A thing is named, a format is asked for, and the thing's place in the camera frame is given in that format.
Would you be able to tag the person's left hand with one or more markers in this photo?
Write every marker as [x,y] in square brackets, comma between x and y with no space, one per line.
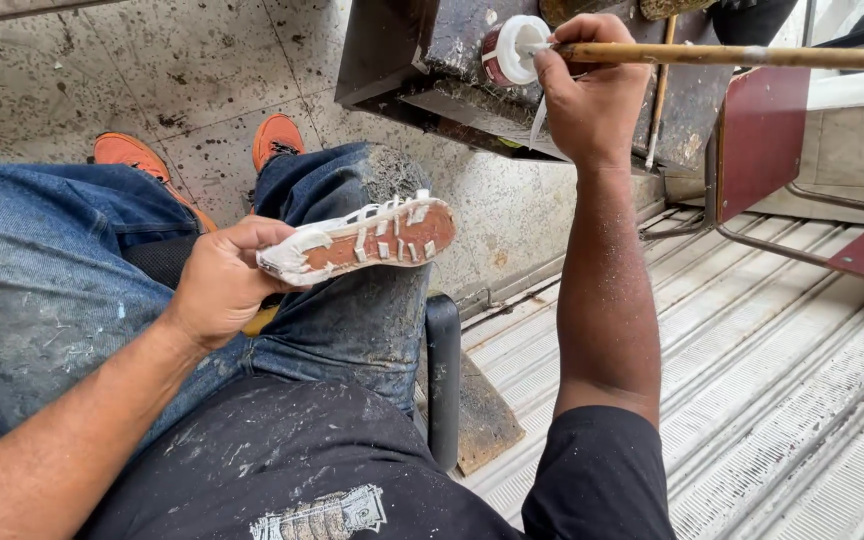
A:
[214,289]

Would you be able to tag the person's right hand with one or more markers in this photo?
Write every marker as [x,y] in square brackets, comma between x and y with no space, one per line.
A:
[597,105]

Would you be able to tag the long wooden glue brush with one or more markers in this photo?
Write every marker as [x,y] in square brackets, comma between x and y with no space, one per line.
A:
[739,55]

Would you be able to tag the white and brown shoe sole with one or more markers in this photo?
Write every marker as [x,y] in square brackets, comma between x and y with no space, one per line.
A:
[372,240]

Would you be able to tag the yellow foam piece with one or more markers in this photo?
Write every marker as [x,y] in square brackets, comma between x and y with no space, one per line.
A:
[258,321]

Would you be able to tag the black mesh fabric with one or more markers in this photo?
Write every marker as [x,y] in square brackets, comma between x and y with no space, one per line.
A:
[158,262]

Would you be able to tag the thin wooden stick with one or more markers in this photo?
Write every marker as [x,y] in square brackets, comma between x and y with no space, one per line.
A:
[659,105]

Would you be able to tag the white glue strip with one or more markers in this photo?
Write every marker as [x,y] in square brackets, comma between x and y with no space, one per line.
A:
[537,124]

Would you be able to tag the white glue jar red label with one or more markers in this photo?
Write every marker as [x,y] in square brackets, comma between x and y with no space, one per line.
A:
[507,52]

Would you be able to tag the orange shoe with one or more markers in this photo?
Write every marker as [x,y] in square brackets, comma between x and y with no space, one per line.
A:
[132,154]
[277,139]

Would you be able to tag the blue stained jeans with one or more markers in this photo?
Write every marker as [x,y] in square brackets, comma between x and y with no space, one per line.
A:
[49,292]

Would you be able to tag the dark glue-stained metal work stand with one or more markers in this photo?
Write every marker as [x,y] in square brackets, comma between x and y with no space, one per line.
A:
[432,67]

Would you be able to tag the black printed t-shirt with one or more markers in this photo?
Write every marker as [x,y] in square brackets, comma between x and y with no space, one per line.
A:
[289,465]

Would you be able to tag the black stool armrest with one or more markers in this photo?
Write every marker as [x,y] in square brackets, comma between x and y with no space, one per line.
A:
[443,375]

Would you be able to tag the dirty wooden board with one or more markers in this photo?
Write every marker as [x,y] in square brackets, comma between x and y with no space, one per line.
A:
[486,420]

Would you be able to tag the grey corrugated metal shutter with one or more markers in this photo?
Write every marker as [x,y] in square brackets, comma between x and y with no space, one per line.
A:
[762,405]

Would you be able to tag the red metal-frame chair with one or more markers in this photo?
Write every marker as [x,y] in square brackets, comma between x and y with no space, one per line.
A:
[762,135]

